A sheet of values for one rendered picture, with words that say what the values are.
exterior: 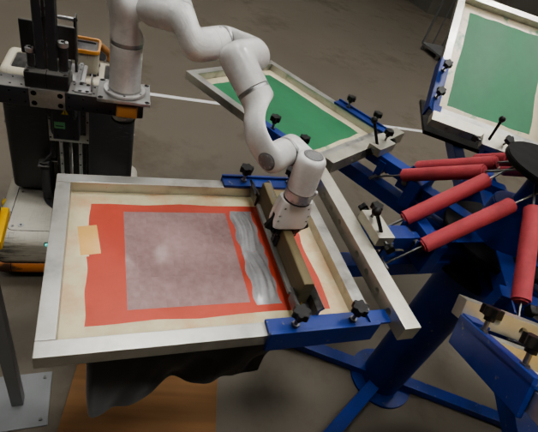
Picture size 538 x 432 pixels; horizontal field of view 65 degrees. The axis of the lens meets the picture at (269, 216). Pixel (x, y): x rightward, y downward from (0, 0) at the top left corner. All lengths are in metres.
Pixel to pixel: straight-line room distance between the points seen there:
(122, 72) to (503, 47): 1.90
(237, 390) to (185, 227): 1.02
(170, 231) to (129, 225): 0.11
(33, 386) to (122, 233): 1.00
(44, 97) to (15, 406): 1.18
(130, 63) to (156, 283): 0.67
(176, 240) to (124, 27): 0.62
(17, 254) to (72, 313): 1.22
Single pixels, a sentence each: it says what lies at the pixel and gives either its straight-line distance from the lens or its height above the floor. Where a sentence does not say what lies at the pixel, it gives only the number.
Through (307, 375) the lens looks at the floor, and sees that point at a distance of 2.21.
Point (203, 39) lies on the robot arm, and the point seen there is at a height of 1.44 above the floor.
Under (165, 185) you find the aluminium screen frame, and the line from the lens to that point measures 1.33.
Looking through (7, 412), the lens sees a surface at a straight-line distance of 2.02.
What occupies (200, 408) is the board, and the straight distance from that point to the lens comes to 1.98.
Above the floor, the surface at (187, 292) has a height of 0.96.
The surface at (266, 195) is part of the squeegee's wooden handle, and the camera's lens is 1.28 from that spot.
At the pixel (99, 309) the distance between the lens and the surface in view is 1.06.
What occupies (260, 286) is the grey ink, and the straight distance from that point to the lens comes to 1.15.
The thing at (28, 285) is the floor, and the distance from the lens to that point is 2.36.
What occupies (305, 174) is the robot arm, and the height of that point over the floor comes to 1.27.
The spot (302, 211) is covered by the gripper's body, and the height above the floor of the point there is 1.14.
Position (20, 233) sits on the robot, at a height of 0.28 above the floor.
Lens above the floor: 1.81
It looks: 39 degrees down
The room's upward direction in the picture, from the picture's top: 19 degrees clockwise
